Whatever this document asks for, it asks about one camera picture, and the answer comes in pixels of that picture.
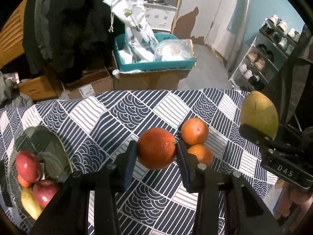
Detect yellow green pear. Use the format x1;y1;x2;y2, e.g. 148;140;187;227
240;91;279;139

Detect dark orange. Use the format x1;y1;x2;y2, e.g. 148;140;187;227
137;128;176;170

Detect person's right hand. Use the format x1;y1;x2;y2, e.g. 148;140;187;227
274;182;312;230

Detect blue white patterned tablecloth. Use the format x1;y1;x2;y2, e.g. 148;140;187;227
1;89;277;234

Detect dark green glass plate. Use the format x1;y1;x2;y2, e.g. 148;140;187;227
7;125;73;231

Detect red apple lower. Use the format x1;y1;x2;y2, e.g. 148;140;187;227
33;180;59;209

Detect red apple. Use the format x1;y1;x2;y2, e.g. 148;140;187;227
15;150;42;183
33;180;59;209

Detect red apple upper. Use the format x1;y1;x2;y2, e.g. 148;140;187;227
15;150;42;183

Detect yellow pear in plate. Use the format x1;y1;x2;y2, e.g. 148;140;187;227
21;188;43;220

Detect small orange in plate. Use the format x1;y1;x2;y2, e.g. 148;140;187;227
17;174;32;188

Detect flat cardboard box with label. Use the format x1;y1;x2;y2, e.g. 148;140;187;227
60;69;113;100

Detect white shoe rack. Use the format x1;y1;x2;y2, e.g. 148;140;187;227
229;15;300;92

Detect teal cardboard box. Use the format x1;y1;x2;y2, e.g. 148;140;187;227
114;34;196;73

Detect large brown cardboard box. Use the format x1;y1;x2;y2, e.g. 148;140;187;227
111;51;192;91

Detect clear plastic bag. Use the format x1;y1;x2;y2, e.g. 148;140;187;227
154;39;195;61

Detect small brown cardboard box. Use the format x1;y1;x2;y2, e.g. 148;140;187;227
17;75;58;101

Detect white patterned storage box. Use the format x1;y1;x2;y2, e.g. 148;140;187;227
144;3;177;32

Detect dark hanging clothes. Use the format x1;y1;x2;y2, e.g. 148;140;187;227
22;0;124;84

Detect orange slatted wooden door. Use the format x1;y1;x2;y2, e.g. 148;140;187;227
0;0;27;68

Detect white printed rice bag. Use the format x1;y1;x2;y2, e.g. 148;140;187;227
102;0;158;62

